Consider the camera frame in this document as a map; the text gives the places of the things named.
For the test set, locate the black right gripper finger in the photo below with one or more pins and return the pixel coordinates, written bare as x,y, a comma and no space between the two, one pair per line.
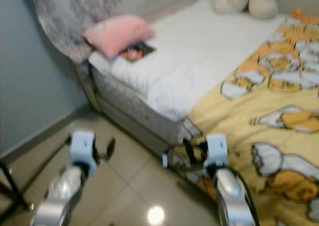
187,151

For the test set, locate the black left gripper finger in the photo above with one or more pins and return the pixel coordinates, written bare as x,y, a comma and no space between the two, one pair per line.
109,148

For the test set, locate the black red picture book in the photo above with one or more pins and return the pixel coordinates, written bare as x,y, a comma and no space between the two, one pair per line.
137,51

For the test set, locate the pink pillow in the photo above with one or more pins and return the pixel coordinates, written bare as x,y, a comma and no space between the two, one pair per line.
117,34

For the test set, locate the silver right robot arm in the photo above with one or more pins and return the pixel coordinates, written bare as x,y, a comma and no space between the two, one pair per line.
234,196

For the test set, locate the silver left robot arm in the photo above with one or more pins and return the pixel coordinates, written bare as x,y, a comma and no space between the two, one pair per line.
62,196

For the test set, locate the yellow egg print blanket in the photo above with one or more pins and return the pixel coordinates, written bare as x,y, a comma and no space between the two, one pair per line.
269,146

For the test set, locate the white mattress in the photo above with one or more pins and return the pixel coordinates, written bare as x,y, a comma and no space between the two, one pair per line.
189,51

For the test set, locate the beige plush toy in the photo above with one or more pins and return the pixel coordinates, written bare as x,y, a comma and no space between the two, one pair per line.
249,0

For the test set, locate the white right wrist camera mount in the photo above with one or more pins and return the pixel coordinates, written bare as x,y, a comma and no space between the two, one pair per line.
215,148

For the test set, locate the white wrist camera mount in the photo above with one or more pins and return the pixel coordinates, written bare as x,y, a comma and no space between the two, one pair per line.
215,148
83,146

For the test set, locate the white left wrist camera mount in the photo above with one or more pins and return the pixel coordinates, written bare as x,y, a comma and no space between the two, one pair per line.
83,146

